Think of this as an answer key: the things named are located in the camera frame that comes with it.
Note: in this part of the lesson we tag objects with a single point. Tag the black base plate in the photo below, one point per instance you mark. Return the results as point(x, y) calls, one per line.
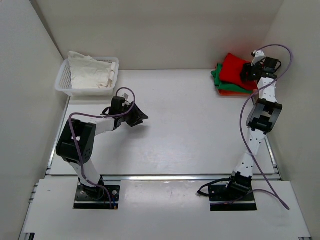
point(226, 199)
point(112, 195)

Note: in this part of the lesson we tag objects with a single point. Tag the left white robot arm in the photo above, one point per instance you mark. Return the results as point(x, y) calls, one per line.
point(76, 142)

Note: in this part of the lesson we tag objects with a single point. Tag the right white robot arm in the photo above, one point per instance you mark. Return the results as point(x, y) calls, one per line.
point(260, 121)

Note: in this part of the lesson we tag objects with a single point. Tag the crumpled white t-shirt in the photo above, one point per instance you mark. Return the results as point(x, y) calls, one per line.
point(89, 73)

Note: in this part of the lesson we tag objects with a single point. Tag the red t-shirt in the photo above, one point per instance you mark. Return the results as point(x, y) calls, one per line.
point(231, 70)

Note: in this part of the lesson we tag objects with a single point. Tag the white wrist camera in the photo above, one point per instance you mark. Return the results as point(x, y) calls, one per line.
point(258, 55)
point(126, 96)

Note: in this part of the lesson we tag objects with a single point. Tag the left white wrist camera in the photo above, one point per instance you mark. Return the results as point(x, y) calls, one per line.
point(126, 96)

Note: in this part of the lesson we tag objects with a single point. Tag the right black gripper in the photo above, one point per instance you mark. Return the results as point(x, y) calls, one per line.
point(246, 69)

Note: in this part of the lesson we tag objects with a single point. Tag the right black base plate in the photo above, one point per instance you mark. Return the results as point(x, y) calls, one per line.
point(226, 199)

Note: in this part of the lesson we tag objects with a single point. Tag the folded orange t-shirt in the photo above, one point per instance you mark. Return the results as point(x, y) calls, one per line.
point(234, 92)

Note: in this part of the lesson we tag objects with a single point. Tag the white plastic basket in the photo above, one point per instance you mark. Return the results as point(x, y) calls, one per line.
point(63, 82)

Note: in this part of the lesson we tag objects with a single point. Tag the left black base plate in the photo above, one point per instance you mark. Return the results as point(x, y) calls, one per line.
point(112, 195)

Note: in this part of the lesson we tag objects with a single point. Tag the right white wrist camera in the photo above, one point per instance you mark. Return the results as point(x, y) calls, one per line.
point(258, 55)

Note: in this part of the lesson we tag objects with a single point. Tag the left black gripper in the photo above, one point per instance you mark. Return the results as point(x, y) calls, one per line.
point(138, 115)

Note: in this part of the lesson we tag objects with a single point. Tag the folded green t-shirt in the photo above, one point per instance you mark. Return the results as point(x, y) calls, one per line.
point(218, 83)

